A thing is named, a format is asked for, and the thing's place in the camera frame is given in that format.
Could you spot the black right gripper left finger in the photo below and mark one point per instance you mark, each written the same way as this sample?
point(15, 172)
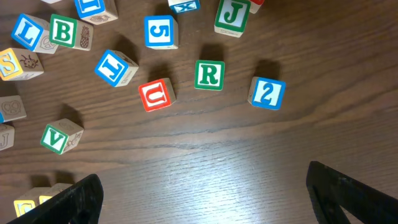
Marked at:
point(80, 203)

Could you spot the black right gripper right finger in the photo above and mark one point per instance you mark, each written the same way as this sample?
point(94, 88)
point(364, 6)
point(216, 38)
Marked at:
point(332, 192)

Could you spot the yellow C wooden block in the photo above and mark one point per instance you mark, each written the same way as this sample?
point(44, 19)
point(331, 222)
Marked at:
point(29, 200)

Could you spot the yellow O wooden block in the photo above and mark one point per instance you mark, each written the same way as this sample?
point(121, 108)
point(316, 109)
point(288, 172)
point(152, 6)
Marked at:
point(51, 192)

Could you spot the green V block centre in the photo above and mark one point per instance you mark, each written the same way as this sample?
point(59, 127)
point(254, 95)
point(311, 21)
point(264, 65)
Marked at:
point(61, 136)

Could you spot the red A wooden block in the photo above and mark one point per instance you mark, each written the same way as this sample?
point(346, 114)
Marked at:
point(7, 135)

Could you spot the blue 2 wooden block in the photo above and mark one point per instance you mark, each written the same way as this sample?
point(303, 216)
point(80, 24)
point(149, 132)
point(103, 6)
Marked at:
point(266, 93)

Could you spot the blue L block centre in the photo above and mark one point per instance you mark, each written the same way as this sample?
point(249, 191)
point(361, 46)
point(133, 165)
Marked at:
point(12, 108)

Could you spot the blue l block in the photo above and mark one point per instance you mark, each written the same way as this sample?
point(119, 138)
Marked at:
point(33, 33)
point(12, 108)

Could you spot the red U block right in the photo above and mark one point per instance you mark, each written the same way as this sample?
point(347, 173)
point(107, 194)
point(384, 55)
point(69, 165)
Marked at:
point(157, 94)

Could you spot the blue I wooden block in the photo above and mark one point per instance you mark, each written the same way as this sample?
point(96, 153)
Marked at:
point(116, 68)

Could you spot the yellow S wooden block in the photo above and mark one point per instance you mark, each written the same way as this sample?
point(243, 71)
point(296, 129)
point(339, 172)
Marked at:
point(20, 64)

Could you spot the green R wooden block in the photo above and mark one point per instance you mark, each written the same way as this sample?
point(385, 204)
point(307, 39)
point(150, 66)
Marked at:
point(209, 75)

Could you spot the green B wooden block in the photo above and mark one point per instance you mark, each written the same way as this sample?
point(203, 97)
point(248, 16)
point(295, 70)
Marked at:
point(70, 33)

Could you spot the blue L block upper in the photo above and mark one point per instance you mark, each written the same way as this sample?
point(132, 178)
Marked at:
point(33, 33)

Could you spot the blue 5 wooden block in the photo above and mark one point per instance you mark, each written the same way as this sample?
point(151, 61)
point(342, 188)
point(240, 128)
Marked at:
point(161, 32)

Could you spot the blue D block right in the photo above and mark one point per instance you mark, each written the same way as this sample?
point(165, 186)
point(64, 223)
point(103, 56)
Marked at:
point(96, 11)

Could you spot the green J wooden block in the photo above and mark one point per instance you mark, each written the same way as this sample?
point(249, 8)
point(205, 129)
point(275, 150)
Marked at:
point(232, 17)

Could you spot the blue X wooden block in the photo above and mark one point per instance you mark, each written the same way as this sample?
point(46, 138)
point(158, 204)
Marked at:
point(181, 6)

